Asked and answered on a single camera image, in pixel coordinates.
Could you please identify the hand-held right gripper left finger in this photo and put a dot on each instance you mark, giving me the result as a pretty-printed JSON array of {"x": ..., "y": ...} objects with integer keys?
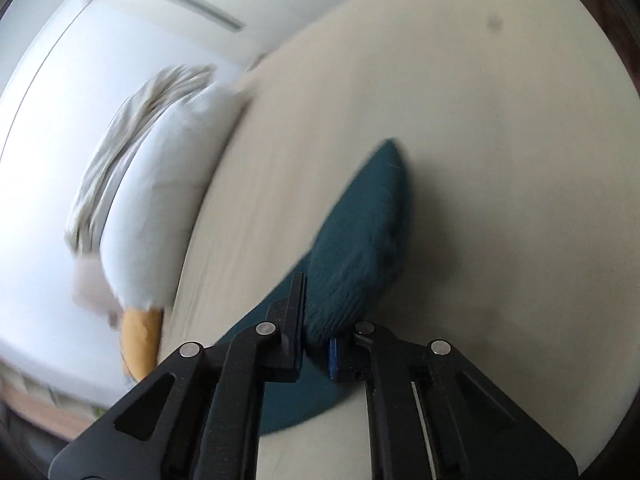
[{"x": 286, "y": 321}]

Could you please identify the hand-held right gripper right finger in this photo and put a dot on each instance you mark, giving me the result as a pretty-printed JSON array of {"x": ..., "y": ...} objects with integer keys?
[{"x": 334, "y": 357}]

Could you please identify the dark green sweater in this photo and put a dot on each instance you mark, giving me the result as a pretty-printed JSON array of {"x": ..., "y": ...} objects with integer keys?
[{"x": 360, "y": 240}]

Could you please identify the yellow pillow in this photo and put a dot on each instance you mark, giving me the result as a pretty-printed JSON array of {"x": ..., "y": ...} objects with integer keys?
[{"x": 142, "y": 340}]

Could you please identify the white duvet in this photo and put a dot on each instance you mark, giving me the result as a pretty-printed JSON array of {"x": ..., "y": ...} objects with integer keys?
[{"x": 160, "y": 185}]

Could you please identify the round beige bed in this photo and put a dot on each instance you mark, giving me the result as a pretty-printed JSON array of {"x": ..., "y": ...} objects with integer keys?
[{"x": 500, "y": 160}]

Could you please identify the white ceiling air vent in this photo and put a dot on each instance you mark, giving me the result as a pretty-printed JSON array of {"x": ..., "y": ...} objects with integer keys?
[{"x": 192, "y": 4}]

